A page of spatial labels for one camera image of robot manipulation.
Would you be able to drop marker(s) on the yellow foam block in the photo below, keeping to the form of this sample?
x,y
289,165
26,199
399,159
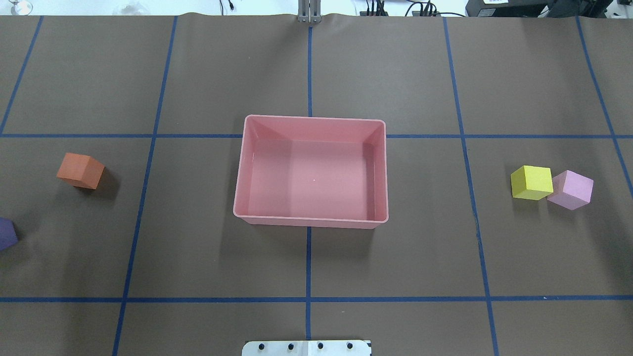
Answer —
x,y
531,183

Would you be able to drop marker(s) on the orange foam block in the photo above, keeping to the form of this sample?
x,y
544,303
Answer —
x,y
81,171

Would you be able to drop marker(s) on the purple foam block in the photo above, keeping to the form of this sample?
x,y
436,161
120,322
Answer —
x,y
8,236

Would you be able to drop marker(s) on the pink plastic bin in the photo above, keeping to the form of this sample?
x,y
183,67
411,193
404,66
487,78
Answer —
x,y
312,171

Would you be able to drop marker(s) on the pink foam block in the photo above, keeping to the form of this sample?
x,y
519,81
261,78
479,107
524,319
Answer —
x,y
571,190

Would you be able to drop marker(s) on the aluminium frame post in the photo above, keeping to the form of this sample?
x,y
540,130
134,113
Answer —
x,y
309,11

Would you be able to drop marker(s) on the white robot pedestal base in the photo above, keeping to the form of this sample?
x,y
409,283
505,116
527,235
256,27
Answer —
x,y
308,348

